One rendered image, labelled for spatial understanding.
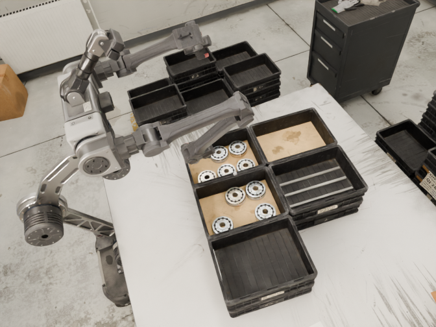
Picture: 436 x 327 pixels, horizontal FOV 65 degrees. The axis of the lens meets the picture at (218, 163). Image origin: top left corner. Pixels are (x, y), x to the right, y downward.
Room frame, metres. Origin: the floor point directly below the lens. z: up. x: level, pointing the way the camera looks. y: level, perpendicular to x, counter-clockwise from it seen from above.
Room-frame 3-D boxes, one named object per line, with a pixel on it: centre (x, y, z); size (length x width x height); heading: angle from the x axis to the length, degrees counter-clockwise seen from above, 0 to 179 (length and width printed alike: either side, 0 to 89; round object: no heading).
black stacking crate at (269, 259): (0.57, -0.11, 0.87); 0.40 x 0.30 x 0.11; 98
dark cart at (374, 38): (2.43, -1.34, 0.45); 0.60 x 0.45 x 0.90; 103
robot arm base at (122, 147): (0.86, 0.32, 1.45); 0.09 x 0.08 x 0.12; 13
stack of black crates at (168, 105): (2.07, 0.38, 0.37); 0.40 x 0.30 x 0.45; 103
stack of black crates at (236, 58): (2.65, -0.31, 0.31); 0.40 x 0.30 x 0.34; 103
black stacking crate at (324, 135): (1.22, -0.42, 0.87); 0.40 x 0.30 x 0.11; 98
